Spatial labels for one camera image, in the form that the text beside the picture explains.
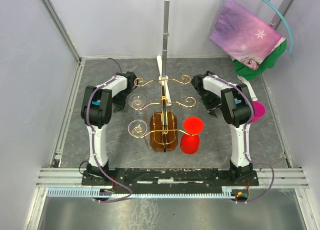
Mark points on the magenta wine glass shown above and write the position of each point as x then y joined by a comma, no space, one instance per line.
259,111

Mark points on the gold wire wine glass rack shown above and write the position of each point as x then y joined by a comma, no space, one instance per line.
163,127

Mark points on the red wine glass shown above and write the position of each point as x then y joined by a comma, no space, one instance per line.
190,142

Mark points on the clear wine glass front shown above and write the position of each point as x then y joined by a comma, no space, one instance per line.
137,128

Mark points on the grey white clothes stand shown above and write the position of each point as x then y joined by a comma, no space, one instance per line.
162,59

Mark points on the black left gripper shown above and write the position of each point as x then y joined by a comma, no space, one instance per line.
121,104

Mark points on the teal clothes hanger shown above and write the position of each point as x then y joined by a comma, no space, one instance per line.
275,13

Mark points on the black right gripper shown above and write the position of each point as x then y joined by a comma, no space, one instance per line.
216,103

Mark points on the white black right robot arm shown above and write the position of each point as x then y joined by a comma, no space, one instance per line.
237,109

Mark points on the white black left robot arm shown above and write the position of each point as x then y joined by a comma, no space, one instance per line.
96,111

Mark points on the green cloth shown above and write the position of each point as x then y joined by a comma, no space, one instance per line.
269,62

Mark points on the clear wine glass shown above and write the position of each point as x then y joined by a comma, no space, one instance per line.
137,102
137,128

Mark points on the purple frozen print cloth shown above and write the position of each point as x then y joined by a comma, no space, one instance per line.
245,37

